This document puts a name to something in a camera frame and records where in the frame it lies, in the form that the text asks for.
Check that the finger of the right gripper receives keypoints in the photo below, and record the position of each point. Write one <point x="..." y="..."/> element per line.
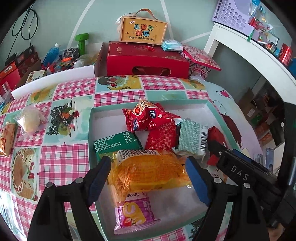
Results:
<point x="219" y="152"/>
<point x="249" y="160"/>

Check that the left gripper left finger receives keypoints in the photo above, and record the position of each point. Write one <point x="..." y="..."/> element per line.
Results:
<point x="49" y="221"/>

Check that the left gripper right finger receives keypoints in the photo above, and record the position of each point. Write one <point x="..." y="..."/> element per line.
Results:
<point x="246" y="220"/>

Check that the small red box packet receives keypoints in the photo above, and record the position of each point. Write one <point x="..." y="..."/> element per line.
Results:
<point x="214" y="135"/>

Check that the silver green cracker packet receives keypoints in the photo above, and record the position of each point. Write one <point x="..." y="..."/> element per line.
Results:
<point x="191" y="138"/>

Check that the red patterned foil packet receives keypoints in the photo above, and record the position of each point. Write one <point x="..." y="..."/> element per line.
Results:
<point x="162" y="138"/>

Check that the red good luck snack bag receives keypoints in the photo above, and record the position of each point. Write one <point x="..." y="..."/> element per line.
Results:
<point x="146" y="116"/>

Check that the orange bread packet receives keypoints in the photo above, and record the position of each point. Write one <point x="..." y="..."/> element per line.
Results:
<point x="135" y="171"/>

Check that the pink swiss roll packet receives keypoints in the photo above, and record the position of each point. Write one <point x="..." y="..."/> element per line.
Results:
<point x="134" y="214"/>

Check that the orange swiss roll packet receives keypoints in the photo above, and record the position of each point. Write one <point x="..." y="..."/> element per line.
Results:
<point x="7" y="138"/>

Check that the dark green snack packet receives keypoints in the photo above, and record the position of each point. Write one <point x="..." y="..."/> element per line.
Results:
<point x="120" y="141"/>

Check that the clear bag white bun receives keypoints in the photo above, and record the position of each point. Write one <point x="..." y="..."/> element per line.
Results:
<point x="31" y="120"/>

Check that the teal cardboard tray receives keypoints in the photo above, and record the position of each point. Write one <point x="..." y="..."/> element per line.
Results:
<point x="176" y="207"/>

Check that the pink patterned tin box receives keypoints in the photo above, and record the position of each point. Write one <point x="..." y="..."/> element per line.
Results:
<point x="200" y="63"/>

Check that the pink plaid tablecloth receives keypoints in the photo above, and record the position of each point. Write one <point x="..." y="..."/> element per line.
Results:
<point x="63" y="157"/>

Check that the white shelf table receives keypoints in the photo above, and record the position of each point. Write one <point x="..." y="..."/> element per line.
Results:
<point x="261" y="59"/>

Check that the blue wet wipes pack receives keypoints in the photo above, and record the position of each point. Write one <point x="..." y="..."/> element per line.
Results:
<point x="171" y="45"/>

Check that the large red gift box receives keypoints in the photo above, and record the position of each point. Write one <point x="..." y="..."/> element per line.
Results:
<point x="143" y="59"/>

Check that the clear plastic box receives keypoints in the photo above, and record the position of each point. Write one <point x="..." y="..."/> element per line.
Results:
<point x="5" y="94"/>

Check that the lavender perforated basket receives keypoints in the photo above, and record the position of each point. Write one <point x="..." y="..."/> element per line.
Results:
<point x="233" y="14"/>

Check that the cardboard box of clutter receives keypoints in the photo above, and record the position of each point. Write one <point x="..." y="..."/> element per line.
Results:
<point x="93" y="57"/>

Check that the yellow handbag gift box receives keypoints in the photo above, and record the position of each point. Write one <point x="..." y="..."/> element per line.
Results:
<point x="141" y="27"/>

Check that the white foam board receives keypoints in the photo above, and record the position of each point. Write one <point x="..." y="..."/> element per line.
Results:
<point x="54" y="79"/>

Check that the orange red flat box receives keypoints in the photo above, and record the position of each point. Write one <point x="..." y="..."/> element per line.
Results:
<point x="18" y="61"/>

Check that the dark red gift box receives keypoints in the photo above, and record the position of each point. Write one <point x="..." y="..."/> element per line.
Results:
<point x="16" y="76"/>

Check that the blue liquid bottle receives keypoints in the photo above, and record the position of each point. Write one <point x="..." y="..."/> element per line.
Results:
<point x="51" y="55"/>

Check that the colourful toy bundle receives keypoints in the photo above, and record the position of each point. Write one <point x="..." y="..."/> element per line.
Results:
<point x="69" y="57"/>

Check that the green dumbbell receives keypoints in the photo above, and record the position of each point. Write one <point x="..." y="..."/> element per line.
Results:
<point x="81" y="38"/>

